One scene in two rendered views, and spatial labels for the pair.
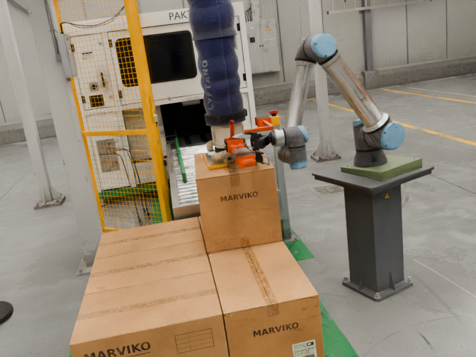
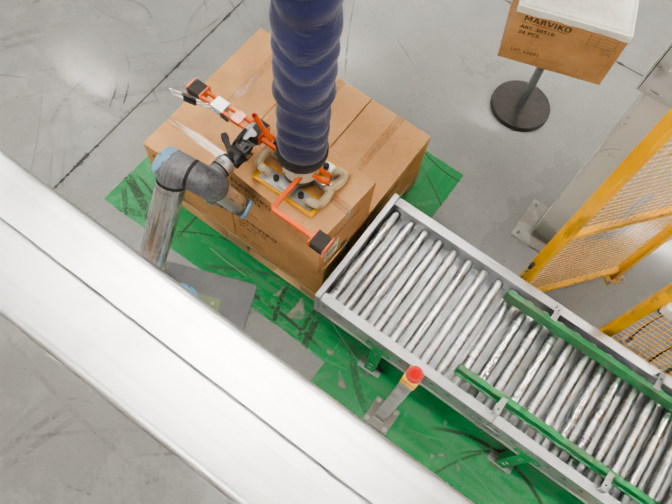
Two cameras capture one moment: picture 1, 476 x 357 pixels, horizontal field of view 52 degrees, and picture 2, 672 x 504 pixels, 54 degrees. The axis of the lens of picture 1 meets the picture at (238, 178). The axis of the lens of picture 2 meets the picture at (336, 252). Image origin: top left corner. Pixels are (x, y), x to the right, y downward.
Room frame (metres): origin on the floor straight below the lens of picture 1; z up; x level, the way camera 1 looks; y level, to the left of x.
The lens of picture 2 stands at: (3.66, -1.06, 3.60)
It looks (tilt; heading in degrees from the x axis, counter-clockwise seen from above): 67 degrees down; 125
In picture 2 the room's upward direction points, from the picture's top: 10 degrees clockwise
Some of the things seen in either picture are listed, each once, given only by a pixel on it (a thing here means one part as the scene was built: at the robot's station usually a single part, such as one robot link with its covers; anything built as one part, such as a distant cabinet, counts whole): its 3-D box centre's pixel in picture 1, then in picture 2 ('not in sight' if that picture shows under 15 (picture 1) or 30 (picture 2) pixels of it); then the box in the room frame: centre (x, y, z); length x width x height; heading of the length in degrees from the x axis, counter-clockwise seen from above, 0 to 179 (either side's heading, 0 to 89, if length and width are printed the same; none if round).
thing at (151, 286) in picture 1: (194, 292); (289, 158); (2.29, 0.30, 0.34); 1.20 x 1.00 x 0.40; 7
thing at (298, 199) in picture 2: not in sight; (288, 187); (2.66, -0.07, 0.97); 0.34 x 0.10 x 0.05; 7
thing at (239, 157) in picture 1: (245, 159); (198, 89); (2.05, -0.04, 1.07); 0.08 x 0.07 x 0.05; 7
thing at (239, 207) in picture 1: (234, 194); (298, 192); (2.62, 0.03, 0.74); 0.60 x 0.40 x 0.40; 4
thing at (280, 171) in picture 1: (280, 179); (395, 398); (3.62, -0.33, 0.50); 0.07 x 0.07 x 1.00; 7
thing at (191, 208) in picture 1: (227, 202); (358, 246); (2.99, 0.09, 0.58); 0.70 x 0.03 x 0.06; 97
